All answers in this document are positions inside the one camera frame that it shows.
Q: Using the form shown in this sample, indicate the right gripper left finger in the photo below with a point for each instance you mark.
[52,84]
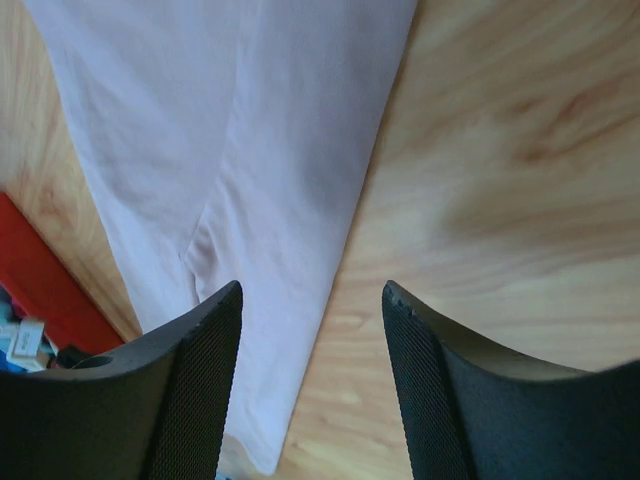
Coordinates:
[154,408]

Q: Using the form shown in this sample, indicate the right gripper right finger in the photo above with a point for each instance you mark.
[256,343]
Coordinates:
[474,409]

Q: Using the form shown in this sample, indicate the grey-blue t shirt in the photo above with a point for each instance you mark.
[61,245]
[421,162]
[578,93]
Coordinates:
[23,338]

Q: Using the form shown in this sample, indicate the pink printed t shirt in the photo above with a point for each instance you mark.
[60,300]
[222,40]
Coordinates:
[229,140]

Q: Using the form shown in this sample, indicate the red plastic bin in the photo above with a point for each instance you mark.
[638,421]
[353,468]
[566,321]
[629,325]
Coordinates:
[43,288]

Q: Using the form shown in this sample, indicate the blue t shirt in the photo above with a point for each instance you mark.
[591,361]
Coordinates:
[6,366]

